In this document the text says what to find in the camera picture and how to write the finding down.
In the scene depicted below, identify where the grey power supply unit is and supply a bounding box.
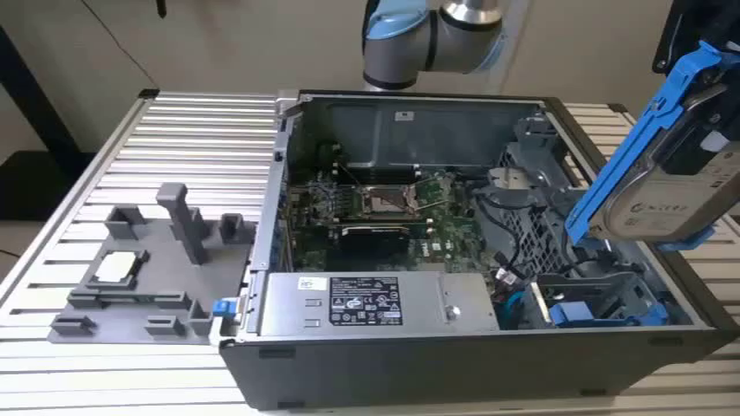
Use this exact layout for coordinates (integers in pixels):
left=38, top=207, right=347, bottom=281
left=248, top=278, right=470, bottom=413
left=258, top=270, right=500, bottom=335

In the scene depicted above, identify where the grey parts rack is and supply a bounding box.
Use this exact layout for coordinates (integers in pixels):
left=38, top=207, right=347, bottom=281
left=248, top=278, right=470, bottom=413
left=48, top=181, right=260, bottom=347

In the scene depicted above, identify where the grey perforated drive cage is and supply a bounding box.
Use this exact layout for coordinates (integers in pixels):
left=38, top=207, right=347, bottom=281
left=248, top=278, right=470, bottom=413
left=471, top=114, right=655, bottom=279

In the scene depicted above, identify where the black and grey PC case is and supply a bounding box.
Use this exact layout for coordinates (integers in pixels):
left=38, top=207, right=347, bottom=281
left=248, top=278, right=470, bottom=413
left=218, top=88, right=740, bottom=411

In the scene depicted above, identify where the green motherboard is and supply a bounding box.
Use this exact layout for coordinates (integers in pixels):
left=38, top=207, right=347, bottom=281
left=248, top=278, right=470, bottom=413
left=286, top=167, right=500, bottom=279

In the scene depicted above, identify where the silver CPU plate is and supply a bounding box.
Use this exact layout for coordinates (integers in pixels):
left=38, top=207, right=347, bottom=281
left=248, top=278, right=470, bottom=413
left=94, top=250, right=144, bottom=282

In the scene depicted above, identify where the metal locking lever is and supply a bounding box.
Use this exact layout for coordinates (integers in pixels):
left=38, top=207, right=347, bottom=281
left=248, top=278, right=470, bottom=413
left=339, top=161, right=364, bottom=188

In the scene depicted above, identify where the blue case latch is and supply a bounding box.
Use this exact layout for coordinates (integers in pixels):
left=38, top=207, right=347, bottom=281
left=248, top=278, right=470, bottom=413
left=211, top=297, right=240, bottom=318

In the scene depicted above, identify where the empty blue disk carrier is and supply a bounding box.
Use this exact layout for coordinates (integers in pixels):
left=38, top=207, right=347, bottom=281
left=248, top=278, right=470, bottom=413
left=547, top=302, right=675, bottom=329

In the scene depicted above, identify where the black RAM slot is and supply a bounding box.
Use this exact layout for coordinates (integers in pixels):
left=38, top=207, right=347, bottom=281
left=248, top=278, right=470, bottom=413
left=336, top=222, right=434, bottom=230
left=336, top=218, right=434, bottom=225

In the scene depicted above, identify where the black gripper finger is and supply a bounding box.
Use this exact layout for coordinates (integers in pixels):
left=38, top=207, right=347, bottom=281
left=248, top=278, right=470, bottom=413
left=664, top=84, right=740, bottom=175

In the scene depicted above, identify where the hard disk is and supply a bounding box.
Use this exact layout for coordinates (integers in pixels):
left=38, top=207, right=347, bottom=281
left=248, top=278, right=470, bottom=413
left=563, top=41, right=740, bottom=255

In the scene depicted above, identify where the grey disk bay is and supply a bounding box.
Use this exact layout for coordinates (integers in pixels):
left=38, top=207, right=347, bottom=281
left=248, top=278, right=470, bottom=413
left=530, top=267, right=695, bottom=330

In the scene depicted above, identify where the blue data wire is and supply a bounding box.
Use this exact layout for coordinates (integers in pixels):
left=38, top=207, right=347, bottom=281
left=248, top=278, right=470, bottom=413
left=498, top=283, right=527, bottom=331

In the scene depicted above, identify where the CPU socket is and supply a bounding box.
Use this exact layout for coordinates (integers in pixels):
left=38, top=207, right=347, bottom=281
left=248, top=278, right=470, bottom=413
left=356, top=183, right=419, bottom=217

